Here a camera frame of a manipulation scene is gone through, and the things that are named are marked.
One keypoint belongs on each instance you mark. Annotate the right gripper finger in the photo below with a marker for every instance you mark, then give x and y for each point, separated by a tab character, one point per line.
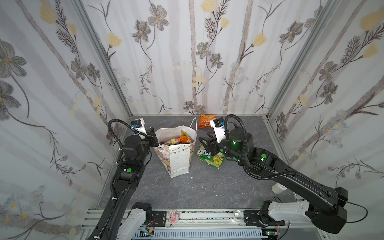
203	151
206	140

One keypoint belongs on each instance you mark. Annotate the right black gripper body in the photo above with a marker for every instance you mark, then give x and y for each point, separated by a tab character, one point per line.
211	147

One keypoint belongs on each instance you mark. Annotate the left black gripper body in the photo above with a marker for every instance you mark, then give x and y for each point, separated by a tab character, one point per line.
148	139

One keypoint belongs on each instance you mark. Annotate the green Fox's candy bag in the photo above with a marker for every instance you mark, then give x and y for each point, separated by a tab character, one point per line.
213	161

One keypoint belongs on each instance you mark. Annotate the pink Fox's candy bag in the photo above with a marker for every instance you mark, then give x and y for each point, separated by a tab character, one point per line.
175	142

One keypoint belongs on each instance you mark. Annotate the orange snack bag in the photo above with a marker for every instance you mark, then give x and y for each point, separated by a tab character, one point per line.
187	135

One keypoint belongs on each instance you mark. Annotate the white paper bag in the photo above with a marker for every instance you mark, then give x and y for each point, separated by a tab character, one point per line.
176	158

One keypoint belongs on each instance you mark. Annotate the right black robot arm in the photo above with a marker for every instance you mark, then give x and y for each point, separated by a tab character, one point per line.
320	205

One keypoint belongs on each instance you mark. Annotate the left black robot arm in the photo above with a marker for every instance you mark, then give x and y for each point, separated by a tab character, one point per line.
131	166

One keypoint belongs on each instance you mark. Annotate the pink cartoon sticker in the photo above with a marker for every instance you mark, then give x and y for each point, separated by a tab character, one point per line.
173	216

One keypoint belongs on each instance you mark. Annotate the white plastic bottle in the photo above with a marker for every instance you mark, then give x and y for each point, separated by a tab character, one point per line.
278	188

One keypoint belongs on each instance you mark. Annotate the orange chip bag by wall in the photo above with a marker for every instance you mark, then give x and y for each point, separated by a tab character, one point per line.
204	121

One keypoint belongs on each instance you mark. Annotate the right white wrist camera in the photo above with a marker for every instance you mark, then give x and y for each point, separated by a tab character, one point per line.
218	124

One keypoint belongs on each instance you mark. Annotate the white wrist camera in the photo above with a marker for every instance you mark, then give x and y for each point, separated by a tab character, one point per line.
138	127
218	124

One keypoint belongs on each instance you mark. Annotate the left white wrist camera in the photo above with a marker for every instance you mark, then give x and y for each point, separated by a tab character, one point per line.
138	127

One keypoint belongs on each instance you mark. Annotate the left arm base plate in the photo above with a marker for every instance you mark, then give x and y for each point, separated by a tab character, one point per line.
158	219

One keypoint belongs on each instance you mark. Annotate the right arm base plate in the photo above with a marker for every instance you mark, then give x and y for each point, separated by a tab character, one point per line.
253	218

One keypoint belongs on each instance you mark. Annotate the white vented cable tray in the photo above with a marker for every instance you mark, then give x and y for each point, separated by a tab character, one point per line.
202	234

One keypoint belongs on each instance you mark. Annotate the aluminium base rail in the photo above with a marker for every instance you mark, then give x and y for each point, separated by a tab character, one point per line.
202	218

